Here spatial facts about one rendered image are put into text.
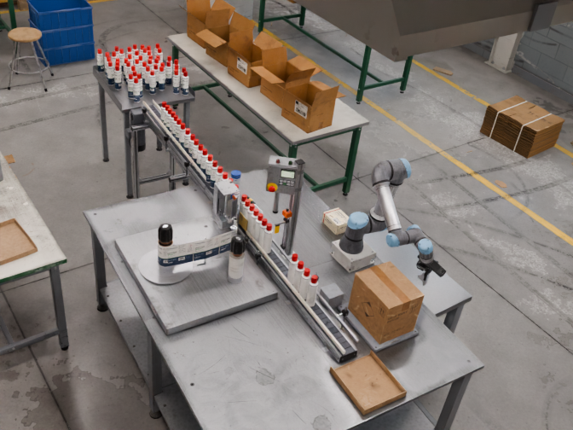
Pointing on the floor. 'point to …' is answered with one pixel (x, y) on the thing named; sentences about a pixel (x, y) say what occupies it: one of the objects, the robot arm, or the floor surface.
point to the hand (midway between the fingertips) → (431, 276)
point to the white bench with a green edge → (19, 209)
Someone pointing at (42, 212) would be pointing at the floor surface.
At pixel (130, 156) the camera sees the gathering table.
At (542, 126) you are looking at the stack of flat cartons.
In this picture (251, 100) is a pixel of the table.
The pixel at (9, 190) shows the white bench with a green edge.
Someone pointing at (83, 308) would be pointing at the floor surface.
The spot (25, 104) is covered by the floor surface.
